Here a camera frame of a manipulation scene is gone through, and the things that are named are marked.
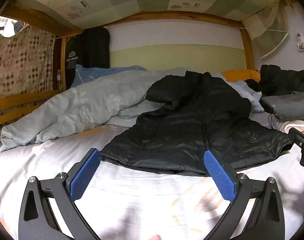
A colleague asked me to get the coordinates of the black fur hood jacket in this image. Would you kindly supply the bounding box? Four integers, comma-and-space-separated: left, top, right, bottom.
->
244, 64, 304, 97

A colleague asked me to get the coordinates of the white wall hook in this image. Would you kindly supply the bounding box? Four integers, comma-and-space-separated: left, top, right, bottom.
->
296, 32, 304, 52

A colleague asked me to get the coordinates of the black printed bag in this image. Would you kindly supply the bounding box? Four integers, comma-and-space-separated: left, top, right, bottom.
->
65, 35, 85, 89

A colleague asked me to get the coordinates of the light blue duvet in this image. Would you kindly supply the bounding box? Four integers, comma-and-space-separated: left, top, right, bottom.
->
0, 67, 265, 153

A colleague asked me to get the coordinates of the black puffer jacket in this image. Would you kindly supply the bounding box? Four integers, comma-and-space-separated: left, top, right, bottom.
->
100, 70, 294, 177

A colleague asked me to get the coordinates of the cream cloth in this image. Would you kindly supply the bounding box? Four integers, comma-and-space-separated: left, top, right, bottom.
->
278, 120, 304, 139

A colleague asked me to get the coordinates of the grey folded clothing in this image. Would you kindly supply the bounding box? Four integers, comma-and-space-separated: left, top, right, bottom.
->
260, 91, 304, 122

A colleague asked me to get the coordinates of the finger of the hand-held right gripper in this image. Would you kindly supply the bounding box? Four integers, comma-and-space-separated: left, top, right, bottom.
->
288, 127, 304, 172

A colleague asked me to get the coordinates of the plaid curtain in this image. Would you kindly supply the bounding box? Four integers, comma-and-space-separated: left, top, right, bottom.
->
0, 24, 56, 100

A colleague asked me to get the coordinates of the white bed sheet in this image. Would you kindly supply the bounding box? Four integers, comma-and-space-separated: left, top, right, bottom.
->
0, 110, 304, 240

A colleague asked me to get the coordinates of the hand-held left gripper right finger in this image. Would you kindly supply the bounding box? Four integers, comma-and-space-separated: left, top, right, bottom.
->
203, 150, 285, 240

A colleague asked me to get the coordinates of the white net curtain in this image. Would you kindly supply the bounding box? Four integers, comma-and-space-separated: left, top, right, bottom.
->
242, 0, 292, 59

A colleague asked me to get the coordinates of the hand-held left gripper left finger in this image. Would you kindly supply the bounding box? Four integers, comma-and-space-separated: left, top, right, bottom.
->
18, 148, 102, 240

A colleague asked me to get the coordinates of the blue pillow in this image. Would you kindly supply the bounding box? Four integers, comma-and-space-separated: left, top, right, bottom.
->
70, 64, 147, 88

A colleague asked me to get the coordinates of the orange pillow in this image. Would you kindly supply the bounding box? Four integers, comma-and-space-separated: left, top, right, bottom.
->
221, 69, 261, 83

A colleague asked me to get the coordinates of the wooden bed frame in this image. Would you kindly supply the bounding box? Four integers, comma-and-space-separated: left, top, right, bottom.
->
0, 0, 256, 147

